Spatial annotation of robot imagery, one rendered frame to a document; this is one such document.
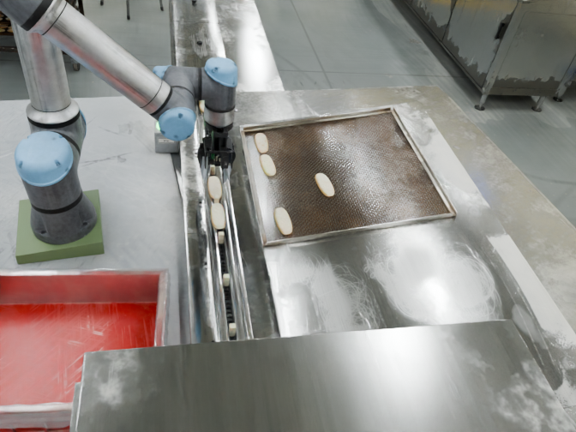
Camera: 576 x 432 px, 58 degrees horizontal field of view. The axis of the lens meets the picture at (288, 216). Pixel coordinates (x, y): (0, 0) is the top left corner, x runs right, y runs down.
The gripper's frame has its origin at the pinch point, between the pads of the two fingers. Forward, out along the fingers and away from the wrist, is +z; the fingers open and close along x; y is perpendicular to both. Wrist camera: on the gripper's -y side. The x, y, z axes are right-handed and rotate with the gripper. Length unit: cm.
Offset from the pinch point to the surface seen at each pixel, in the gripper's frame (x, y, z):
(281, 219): 15.4, 19.2, -1.8
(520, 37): 212, -182, 31
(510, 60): 213, -182, 48
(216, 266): -1.6, 29.1, 4.0
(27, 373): -40, 53, 7
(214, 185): 0.0, 0.1, 3.0
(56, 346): -36, 47, 7
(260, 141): 14.5, -14.8, -1.6
